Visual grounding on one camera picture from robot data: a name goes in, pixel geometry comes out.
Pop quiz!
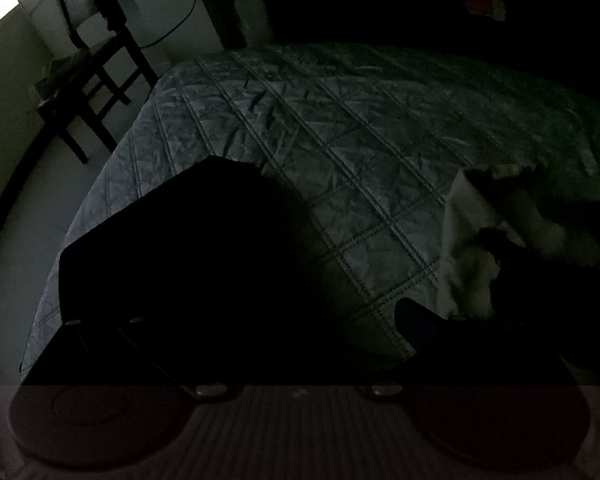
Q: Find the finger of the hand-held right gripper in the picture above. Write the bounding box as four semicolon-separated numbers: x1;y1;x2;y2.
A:
477;227;531;286

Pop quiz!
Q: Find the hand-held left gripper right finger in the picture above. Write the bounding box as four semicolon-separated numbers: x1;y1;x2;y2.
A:
394;297;571;396

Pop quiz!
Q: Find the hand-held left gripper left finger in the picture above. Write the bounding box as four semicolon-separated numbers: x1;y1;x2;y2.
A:
62;315;231;401

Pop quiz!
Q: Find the cream cloth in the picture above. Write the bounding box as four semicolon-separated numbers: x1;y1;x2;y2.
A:
437;162;568;321

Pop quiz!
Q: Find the pale crumpled cloth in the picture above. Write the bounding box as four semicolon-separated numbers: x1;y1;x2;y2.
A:
34;51;93;103

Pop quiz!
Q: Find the dark wooden chair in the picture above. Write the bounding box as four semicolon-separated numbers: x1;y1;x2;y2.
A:
35;0;161;163

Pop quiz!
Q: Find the dark cable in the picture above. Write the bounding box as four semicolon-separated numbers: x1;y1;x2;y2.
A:
139;0;199;50

